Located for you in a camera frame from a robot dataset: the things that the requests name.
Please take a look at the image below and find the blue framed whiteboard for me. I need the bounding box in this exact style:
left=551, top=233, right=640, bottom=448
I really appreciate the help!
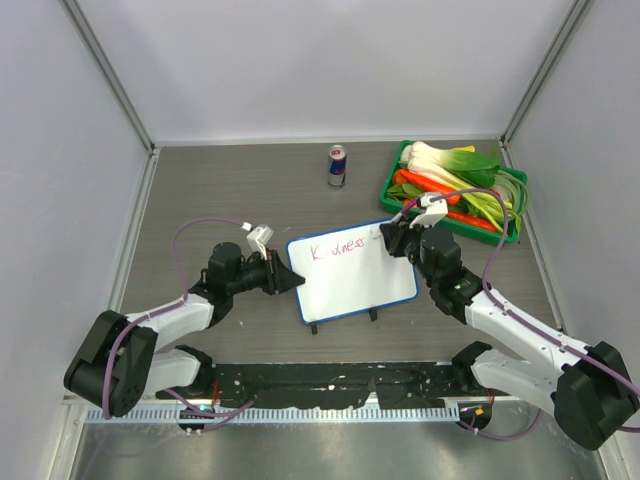
left=286, top=219, right=419, bottom=326

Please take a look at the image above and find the pink capped marker pen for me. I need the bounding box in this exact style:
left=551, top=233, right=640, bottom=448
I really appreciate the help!
left=390, top=198, right=420, bottom=225

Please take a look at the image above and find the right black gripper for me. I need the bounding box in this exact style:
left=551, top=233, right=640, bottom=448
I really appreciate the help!
left=381, top=213, right=439, bottom=288

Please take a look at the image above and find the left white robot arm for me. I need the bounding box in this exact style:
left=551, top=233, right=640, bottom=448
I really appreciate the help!
left=63, top=242, right=305, bottom=418

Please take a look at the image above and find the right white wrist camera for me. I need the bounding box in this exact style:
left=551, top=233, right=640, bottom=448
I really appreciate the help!
left=409, top=192, right=448, bottom=229

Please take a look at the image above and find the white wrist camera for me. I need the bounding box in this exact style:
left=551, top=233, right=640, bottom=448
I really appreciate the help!
left=409, top=192, right=448, bottom=229
left=246, top=224, right=273, bottom=260

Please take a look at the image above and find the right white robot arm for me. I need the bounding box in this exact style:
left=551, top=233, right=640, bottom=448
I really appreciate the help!
left=380, top=221, right=639, bottom=450

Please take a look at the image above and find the green plastic tray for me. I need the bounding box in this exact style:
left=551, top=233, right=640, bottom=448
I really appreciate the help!
left=379, top=140, right=519, bottom=244

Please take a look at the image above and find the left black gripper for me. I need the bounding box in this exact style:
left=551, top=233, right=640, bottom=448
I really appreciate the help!
left=228, top=247, right=304, bottom=295

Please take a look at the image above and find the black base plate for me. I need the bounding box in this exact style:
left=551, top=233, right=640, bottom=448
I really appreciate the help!
left=155, top=360, right=514, bottom=410

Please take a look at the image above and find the white green bok choy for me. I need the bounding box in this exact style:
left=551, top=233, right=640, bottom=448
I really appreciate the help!
left=399, top=141, right=500, bottom=189

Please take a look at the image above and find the white slotted cable duct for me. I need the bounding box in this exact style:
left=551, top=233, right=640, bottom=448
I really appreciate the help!
left=110, top=401, right=460, bottom=425

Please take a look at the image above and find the large orange carrot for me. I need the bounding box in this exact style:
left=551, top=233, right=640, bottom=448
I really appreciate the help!
left=386, top=169, right=454, bottom=202

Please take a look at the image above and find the red bull can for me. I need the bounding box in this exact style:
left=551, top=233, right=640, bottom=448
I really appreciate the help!
left=327, top=145, right=347, bottom=188

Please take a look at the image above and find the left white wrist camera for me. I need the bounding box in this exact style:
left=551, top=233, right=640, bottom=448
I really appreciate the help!
left=246, top=224, right=273, bottom=260

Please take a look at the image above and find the small orange carrot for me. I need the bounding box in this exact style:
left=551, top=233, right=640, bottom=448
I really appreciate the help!
left=402, top=197, right=500, bottom=234

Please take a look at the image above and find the green onion bunch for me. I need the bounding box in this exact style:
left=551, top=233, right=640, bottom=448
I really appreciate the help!
left=424, top=168, right=530, bottom=236

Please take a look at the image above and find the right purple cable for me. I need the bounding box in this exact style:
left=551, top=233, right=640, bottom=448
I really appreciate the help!
left=434, top=189, right=640, bottom=441

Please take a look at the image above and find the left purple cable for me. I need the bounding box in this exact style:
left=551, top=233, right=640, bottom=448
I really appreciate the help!
left=101, top=217, right=256, bottom=441

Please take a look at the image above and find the purple cable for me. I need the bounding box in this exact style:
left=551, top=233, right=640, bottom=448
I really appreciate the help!
left=101, top=217, right=256, bottom=441
left=434, top=189, right=640, bottom=441

